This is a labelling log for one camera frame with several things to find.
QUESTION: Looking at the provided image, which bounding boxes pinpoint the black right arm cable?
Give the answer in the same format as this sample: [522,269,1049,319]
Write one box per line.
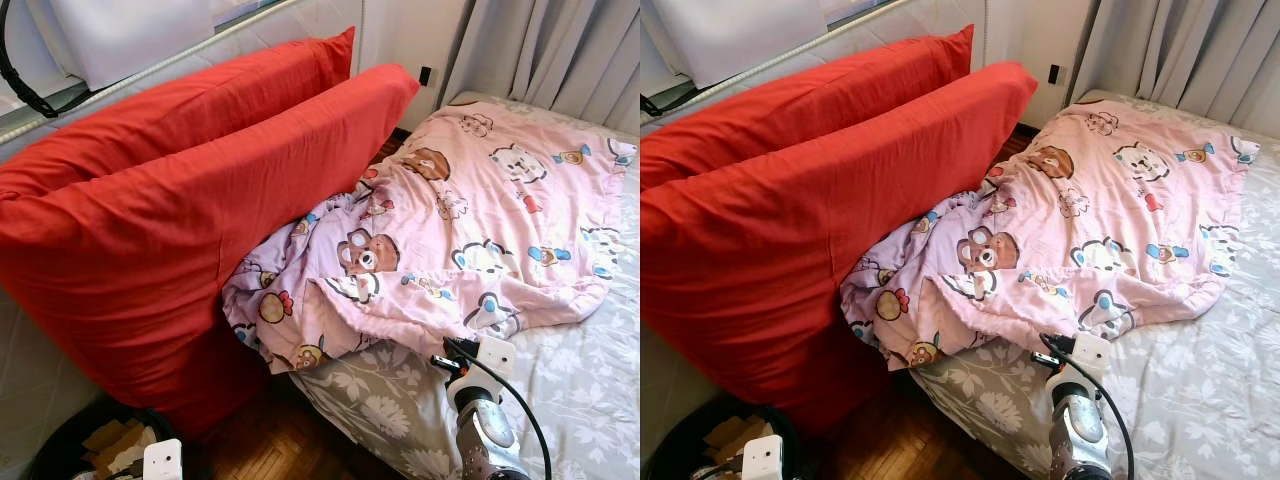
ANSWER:
[1040,333,1137,480]
[445,338,553,480]

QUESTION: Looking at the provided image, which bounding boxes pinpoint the brown cardboard pieces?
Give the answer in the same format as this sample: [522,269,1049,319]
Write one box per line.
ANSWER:
[80,417,161,479]
[700,413,776,476]

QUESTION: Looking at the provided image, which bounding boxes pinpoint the floral bedspread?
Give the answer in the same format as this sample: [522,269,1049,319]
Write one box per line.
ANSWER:
[905,88,1280,480]
[288,92,641,480]

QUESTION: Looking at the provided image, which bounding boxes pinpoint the black round waste bin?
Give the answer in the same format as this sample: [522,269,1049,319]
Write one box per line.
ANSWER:
[645,395,801,480]
[28,403,191,480]

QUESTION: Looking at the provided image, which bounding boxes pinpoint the pink cartoon print blanket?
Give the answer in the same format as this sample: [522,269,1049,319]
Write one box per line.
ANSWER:
[221,99,639,375]
[840,98,1261,371]

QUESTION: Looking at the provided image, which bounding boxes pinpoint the grey curtain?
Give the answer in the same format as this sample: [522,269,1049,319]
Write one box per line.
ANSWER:
[1068,0,1280,141]
[438,0,641,143]

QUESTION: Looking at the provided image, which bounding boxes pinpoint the black strap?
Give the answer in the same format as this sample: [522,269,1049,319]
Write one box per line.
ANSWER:
[0,0,63,121]
[640,90,691,119]

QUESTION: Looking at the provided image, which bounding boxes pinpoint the large red pillow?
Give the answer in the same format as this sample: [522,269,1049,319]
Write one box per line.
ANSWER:
[640,60,1039,436]
[0,63,422,438]
[0,27,357,201]
[640,24,976,193]

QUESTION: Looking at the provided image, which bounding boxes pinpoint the white fabric cover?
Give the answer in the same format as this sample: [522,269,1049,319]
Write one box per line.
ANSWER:
[24,0,217,93]
[645,0,831,91]

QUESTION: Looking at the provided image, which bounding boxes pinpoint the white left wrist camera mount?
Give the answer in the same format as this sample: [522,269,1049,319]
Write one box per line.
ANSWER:
[741,434,785,480]
[142,437,185,480]

